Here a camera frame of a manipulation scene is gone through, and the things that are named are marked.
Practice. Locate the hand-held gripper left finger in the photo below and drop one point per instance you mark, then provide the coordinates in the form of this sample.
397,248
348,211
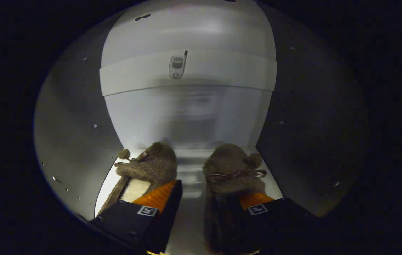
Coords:
168,223

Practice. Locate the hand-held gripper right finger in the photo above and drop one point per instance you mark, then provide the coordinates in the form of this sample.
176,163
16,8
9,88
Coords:
278,219

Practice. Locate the brown fuzzy slipper shoe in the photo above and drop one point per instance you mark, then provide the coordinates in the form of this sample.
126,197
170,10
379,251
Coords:
154,166
231,166

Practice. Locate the dark grey shoe cabinet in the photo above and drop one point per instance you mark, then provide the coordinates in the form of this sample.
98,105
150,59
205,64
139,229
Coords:
73,124

